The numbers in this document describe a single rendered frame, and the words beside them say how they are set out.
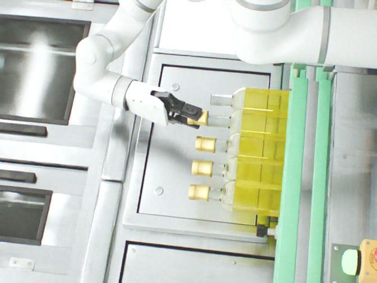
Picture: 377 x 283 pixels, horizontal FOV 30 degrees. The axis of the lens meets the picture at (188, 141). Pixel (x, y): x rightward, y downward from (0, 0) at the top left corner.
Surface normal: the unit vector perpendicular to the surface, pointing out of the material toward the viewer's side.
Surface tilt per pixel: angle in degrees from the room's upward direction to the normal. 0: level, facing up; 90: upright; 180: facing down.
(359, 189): 90
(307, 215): 90
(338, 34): 90
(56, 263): 90
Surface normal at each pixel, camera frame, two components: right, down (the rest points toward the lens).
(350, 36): -0.11, 0.10
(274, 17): 0.35, 0.69
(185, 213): -0.05, -0.43
